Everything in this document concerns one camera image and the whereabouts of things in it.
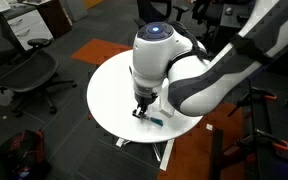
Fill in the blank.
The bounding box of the black robot stand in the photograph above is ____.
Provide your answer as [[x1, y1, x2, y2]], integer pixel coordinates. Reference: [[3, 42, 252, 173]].
[[210, 88, 288, 180]]

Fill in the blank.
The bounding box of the red and black bag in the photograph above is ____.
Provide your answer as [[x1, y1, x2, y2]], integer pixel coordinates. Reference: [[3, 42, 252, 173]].
[[0, 129, 52, 180]]

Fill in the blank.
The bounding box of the white table base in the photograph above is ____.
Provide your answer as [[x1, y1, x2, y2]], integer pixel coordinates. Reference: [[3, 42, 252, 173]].
[[115, 137, 176, 172]]

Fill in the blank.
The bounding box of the orange handled black clamp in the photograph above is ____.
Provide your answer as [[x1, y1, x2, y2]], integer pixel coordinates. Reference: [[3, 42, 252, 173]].
[[228, 86, 278, 118], [236, 128, 288, 153]]

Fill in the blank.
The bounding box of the teal marker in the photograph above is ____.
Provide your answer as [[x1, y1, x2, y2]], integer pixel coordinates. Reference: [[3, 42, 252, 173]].
[[140, 114, 164, 127]]

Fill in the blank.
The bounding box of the white drawer cabinet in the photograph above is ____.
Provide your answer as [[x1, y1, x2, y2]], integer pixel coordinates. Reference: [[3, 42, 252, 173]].
[[2, 0, 73, 52]]

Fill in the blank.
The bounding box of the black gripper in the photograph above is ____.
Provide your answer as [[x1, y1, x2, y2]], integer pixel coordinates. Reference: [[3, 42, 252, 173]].
[[132, 92, 159, 120]]

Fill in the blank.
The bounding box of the grey metal panel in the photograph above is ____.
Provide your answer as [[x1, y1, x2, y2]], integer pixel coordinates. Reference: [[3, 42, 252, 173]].
[[58, 0, 89, 23]]

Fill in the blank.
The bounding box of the black padded office chair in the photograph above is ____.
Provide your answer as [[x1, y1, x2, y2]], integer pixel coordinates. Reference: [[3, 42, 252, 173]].
[[132, 0, 190, 29]]

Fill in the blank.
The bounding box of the black mesh office chair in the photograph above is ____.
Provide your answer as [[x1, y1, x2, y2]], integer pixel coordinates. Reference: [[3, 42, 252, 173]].
[[0, 4, 78, 118]]

